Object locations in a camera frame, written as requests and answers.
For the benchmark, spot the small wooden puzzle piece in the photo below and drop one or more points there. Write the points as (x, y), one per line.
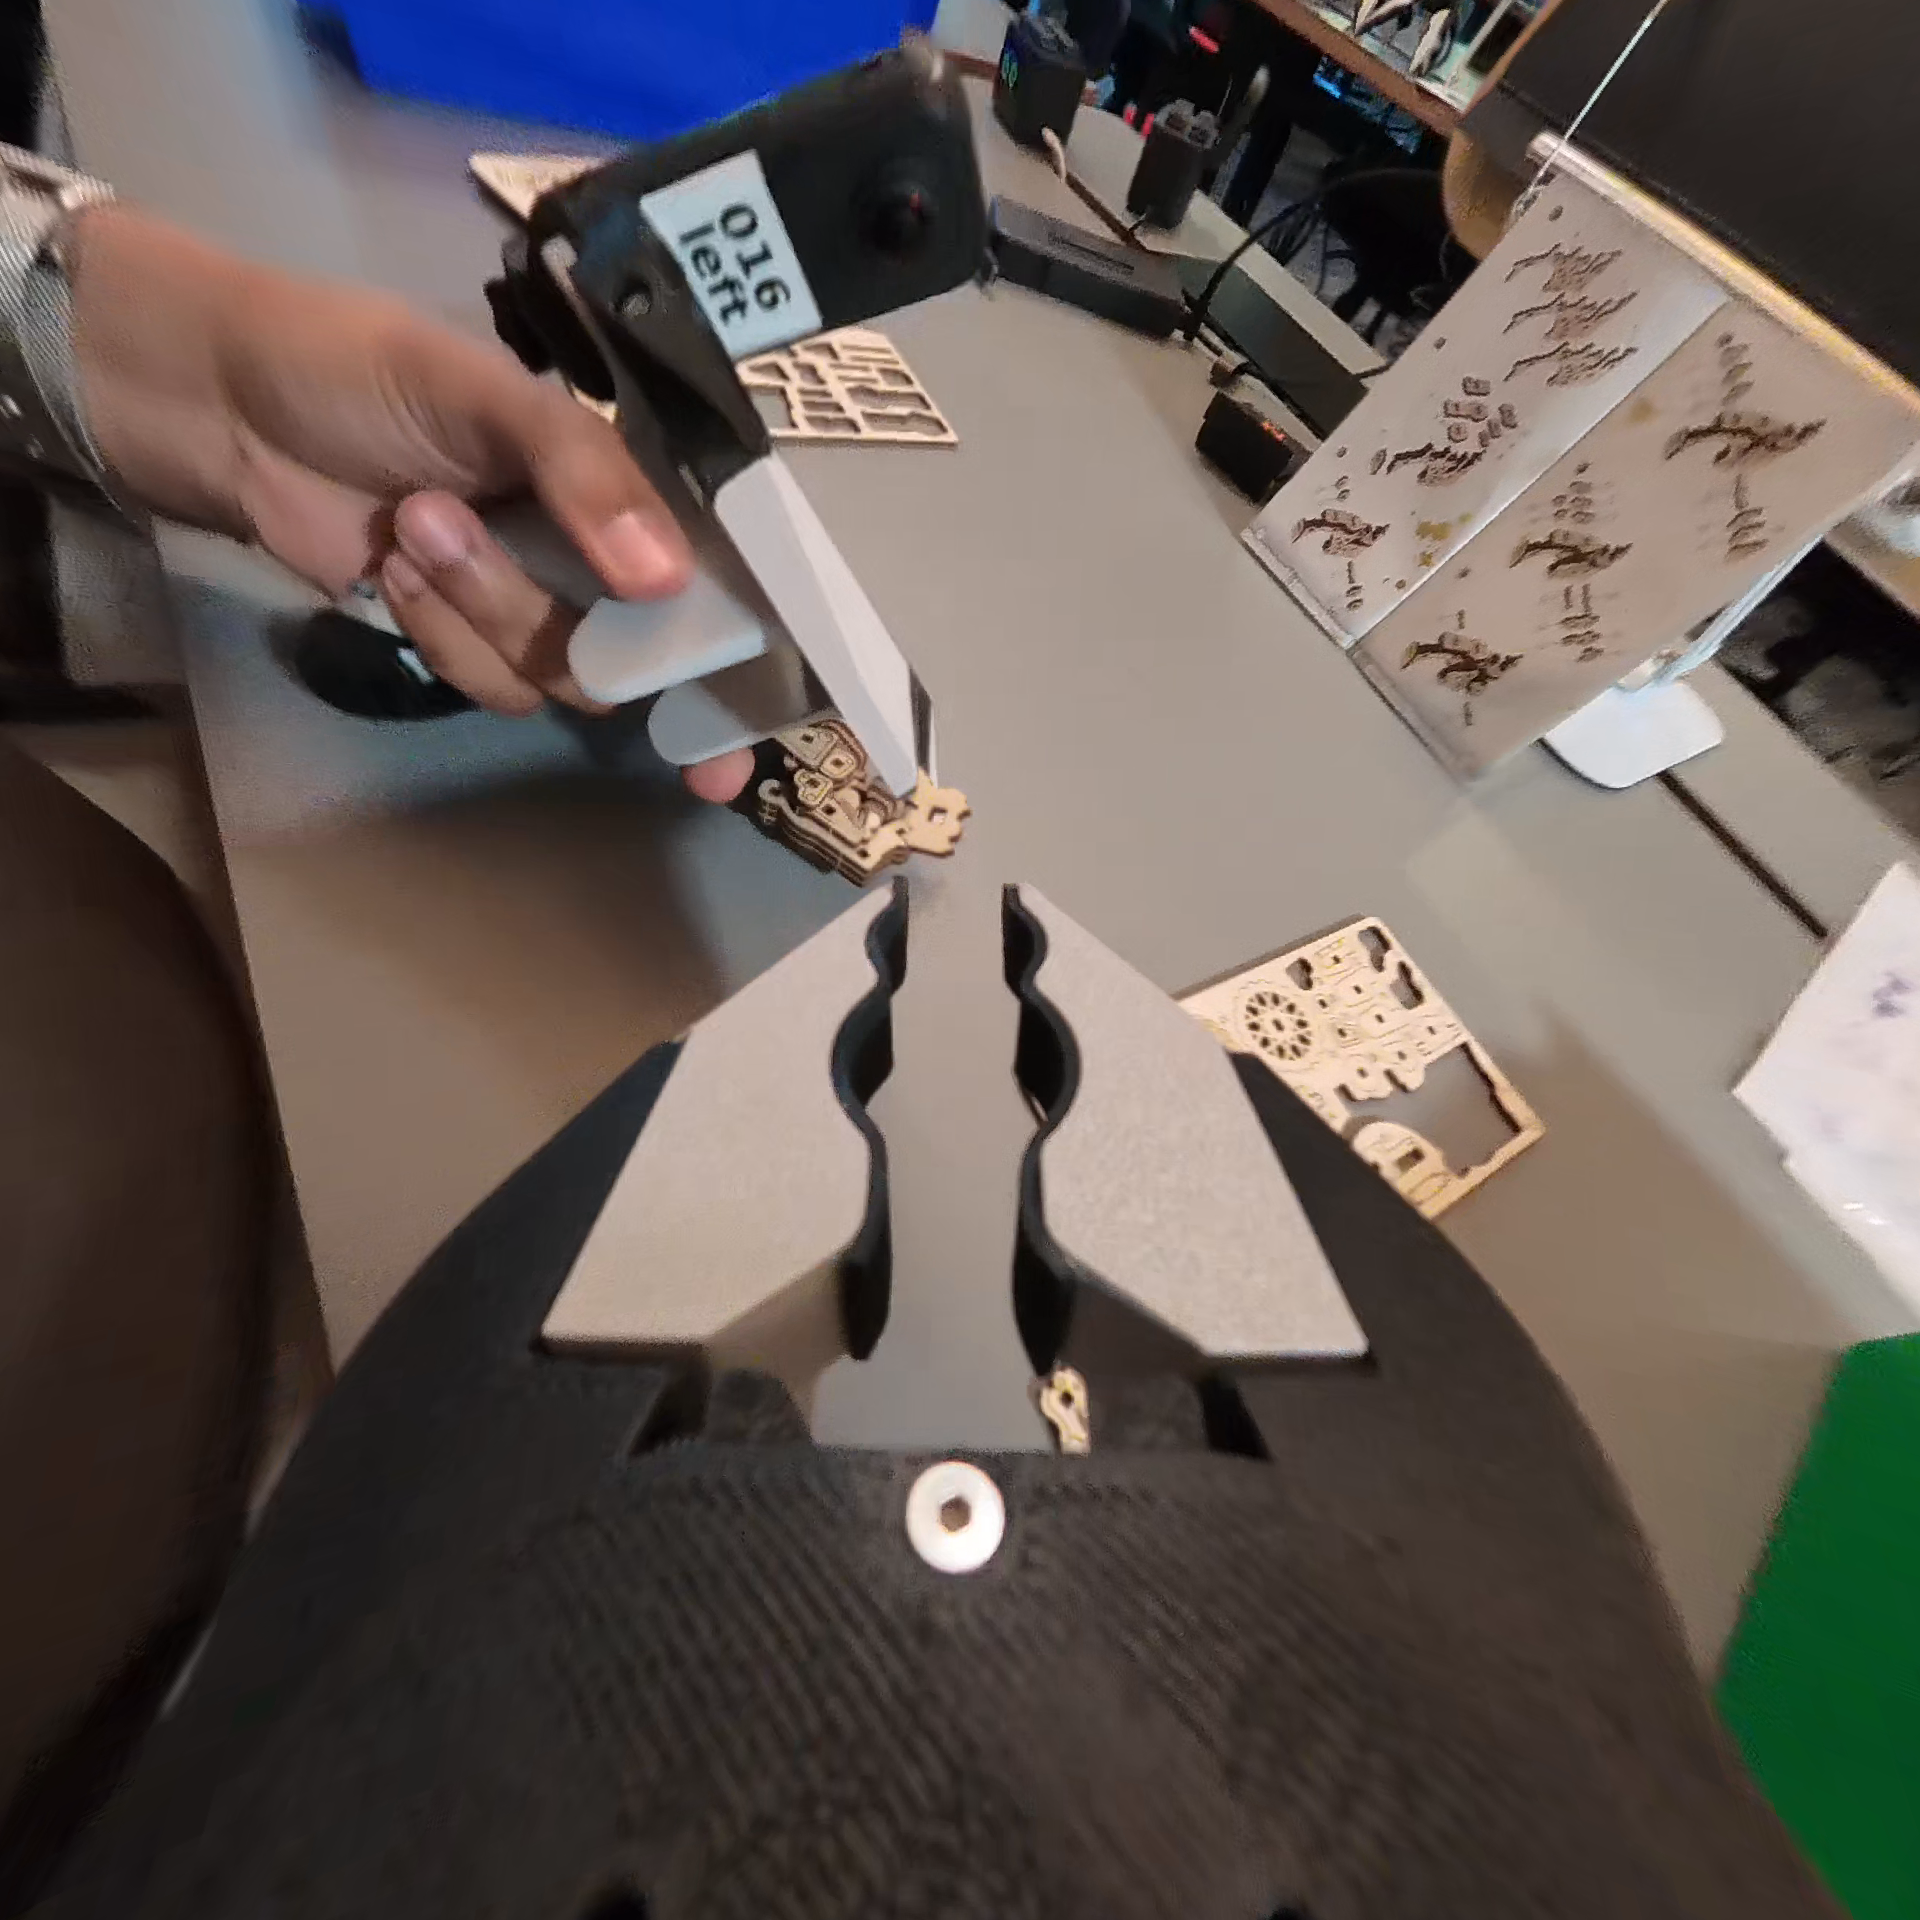
(937, 822)
(1064, 1411)

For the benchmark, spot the green plastic bin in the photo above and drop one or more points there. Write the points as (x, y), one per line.
(1846, 1649)

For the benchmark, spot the person's brown shirt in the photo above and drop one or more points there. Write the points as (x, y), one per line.
(119, 1274)

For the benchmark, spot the small black box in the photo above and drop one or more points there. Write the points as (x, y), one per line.
(1252, 449)

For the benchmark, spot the wooden puzzle sheet with wheels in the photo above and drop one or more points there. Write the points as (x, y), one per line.
(1319, 1037)

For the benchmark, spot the wooden model assembly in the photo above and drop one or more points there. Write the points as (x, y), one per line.
(824, 817)

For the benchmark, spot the blue plastic bin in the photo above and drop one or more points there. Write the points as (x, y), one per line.
(599, 60)

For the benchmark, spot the slotted wooden puzzle sheet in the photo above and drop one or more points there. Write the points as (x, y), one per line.
(887, 410)

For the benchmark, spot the white paper sheet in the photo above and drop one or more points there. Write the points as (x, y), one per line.
(1859, 1048)

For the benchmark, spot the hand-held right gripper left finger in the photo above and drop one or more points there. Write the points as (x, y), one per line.
(719, 1187)

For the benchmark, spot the grey desk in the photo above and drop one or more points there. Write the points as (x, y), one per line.
(1123, 673)

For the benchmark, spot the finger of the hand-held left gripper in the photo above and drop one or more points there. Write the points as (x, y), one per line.
(840, 633)
(787, 673)

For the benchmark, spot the engraved wooden puzzle sheet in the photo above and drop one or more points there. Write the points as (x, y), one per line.
(517, 180)

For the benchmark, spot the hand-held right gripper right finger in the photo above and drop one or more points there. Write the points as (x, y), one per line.
(1185, 1187)

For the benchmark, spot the person's left hand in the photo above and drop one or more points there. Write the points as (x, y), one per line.
(301, 390)

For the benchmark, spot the instruction booklet on stand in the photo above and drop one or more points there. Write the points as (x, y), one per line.
(1575, 453)

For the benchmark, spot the black tablet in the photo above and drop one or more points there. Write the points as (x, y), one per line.
(1291, 343)

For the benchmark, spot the black power bank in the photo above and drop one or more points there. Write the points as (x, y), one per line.
(1079, 262)

